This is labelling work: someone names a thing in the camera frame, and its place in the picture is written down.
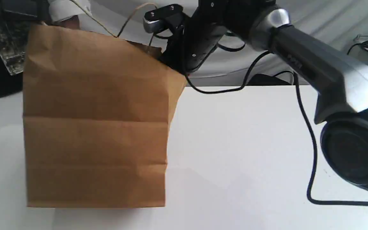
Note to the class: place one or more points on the brown paper bag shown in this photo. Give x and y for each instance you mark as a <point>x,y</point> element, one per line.
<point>97,111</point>

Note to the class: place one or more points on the person in camouflage jacket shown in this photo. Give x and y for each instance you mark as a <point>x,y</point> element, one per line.
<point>16,18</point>

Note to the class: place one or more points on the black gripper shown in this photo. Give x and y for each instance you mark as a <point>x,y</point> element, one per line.
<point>197,38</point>

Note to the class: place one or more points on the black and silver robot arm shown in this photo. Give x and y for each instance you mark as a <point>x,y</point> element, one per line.
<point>344,138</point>

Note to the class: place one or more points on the white backdrop cloth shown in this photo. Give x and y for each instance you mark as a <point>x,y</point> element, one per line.
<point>266,27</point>

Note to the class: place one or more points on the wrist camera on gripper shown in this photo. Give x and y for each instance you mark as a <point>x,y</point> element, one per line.
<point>168,17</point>

